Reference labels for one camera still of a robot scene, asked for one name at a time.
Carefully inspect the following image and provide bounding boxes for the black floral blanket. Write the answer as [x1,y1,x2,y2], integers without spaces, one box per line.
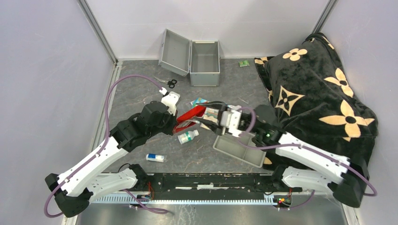
[254,32,378,163]

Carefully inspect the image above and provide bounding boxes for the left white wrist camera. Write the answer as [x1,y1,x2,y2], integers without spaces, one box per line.
[159,87,180,116]

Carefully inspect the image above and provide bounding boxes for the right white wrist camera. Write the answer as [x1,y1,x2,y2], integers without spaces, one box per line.
[217,109,246,137]

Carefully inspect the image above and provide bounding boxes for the grey metal case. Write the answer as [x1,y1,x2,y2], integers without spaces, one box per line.
[158,29,221,87]

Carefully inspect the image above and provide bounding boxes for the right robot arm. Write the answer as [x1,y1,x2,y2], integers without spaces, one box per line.
[198,101,374,208]

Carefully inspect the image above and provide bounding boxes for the small green packet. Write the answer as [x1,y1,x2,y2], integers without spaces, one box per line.
[238,60,250,68]

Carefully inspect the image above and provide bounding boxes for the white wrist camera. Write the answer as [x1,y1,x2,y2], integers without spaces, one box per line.
[159,87,180,116]
[217,109,246,137]

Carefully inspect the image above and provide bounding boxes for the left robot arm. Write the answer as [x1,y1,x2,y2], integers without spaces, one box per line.
[45,100,178,218]

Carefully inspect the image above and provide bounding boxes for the blue cotton ball bag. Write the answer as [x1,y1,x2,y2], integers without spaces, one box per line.
[190,97,208,108]

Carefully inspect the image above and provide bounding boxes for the white green-label bottle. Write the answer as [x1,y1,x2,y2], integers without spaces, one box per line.
[177,129,199,144]

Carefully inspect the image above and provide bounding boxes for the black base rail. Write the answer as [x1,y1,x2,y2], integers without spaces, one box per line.
[137,172,302,201]

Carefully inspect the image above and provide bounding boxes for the blue white small box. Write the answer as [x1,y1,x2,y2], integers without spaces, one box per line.
[145,153,166,163]

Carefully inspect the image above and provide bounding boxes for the red first aid pouch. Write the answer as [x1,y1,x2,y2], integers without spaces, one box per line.
[173,105,206,134]

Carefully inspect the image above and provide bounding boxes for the grey divider tray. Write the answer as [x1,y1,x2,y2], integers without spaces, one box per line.
[213,134,266,168]

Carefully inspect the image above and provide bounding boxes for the black handled scissors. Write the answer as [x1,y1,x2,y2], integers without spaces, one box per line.
[154,77,177,89]

